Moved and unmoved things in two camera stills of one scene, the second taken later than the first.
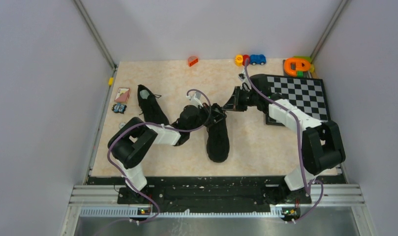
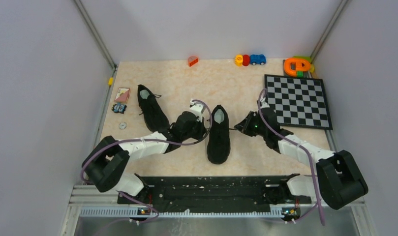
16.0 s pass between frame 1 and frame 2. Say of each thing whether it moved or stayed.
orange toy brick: stayed
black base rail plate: stayed
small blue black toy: stayed
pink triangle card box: stayed
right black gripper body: moved
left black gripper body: moved
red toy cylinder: stayed
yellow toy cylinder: stayed
